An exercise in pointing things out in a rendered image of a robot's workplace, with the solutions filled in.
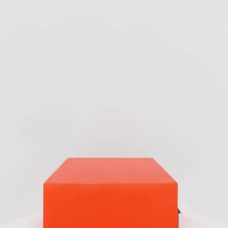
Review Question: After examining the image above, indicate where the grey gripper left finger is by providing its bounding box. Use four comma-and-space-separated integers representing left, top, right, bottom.
12, 212, 44, 228

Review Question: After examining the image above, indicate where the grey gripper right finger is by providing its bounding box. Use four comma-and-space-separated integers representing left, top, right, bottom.
177, 208, 212, 228

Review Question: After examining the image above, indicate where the small red cube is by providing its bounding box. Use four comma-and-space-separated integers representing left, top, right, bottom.
43, 157, 179, 228

